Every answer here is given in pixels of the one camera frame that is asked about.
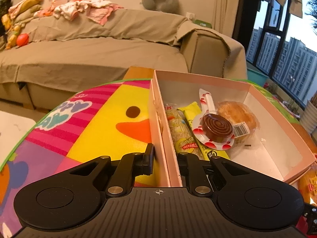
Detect round pastry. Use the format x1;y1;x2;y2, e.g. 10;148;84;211
298;166;317;206

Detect rice cracker bar packet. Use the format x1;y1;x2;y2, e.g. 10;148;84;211
164;104;203;160

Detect brown swirl lollipop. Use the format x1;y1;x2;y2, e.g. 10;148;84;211
192;89;235;151

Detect pink cardboard gift box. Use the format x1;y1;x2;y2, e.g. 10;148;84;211
148;70;316;187

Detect yellow snack stick packet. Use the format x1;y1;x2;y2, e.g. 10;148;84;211
178;102;229;161

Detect bread bun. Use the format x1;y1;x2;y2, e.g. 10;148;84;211
217;101;260;146

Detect colourful cartoon play mat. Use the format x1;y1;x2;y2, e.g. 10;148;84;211
1;80;305;237

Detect white ribbed planter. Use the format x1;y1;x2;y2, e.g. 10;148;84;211
299;101;317;135

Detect teal plastic bucket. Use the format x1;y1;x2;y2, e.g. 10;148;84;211
247;62;269;87

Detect beige covered sofa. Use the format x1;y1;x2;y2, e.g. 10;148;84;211
1;9;247;109

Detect green label sign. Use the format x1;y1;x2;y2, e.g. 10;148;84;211
194;19;212;29

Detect pile of baby clothes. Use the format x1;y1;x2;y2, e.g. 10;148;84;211
33;0;123;25

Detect grey neck pillow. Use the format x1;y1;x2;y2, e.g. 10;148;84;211
141;0;180;14

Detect orange toy ball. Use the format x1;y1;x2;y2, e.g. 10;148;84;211
16;33;29;47

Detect yellow plush toys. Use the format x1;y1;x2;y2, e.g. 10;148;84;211
1;0;43;49

